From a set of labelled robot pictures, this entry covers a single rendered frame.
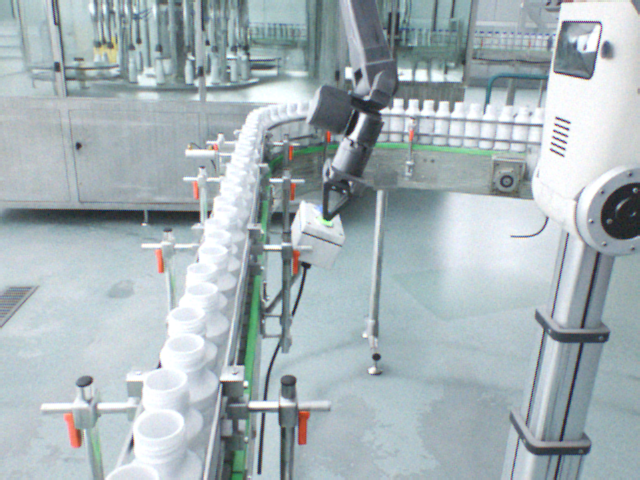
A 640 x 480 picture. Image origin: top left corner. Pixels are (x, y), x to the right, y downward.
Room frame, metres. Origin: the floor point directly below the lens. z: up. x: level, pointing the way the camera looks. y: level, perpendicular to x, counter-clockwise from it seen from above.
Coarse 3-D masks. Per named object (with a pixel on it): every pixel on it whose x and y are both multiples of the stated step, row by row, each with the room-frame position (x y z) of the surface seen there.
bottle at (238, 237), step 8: (216, 208) 0.90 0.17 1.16; (224, 208) 0.91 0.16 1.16; (232, 208) 0.91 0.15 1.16; (216, 216) 0.89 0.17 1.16; (224, 216) 0.88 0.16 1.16; (232, 216) 0.89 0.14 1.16; (232, 224) 0.88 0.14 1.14; (232, 232) 0.88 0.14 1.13; (240, 232) 0.90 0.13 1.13; (240, 240) 0.88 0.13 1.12; (240, 248) 0.88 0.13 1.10; (240, 256) 0.88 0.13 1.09; (240, 264) 0.88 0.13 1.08; (240, 296) 0.88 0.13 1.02
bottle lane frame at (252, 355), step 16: (256, 288) 0.96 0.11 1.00; (256, 304) 0.90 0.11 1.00; (256, 320) 0.84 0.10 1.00; (256, 336) 0.81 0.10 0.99; (256, 352) 0.83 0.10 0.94; (256, 368) 0.83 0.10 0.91; (256, 384) 0.83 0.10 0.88; (256, 400) 0.83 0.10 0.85; (256, 416) 0.82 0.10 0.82; (256, 432) 0.68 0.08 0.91; (240, 464) 0.51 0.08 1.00
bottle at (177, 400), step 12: (156, 372) 0.44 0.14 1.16; (168, 372) 0.44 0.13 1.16; (180, 372) 0.44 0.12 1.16; (144, 384) 0.42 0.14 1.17; (156, 384) 0.44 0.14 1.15; (168, 384) 0.44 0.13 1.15; (180, 384) 0.42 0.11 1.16; (144, 396) 0.42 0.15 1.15; (156, 396) 0.41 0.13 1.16; (168, 396) 0.41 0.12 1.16; (180, 396) 0.42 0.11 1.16; (156, 408) 0.41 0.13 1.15; (168, 408) 0.41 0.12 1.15; (180, 408) 0.41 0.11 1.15; (192, 408) 0.43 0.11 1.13; (192, 420) 0.42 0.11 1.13; (192, 432) 0.41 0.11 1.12; (192, 444) 0.41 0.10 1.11; (204, 456) 0.43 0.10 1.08
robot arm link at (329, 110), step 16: (384, 80) 1.00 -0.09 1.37; (320, 96) 0.98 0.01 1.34; (336, 96) 1.00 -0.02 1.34; (352, 96) 1.00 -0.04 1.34; (368, 96) 1.00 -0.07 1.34; (384, 96) 1.00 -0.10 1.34; (320, 112) 0.97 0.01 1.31; (336, 112) 0.98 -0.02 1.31; (320, 128) 1.00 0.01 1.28; (336, 128) 0.98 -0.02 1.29
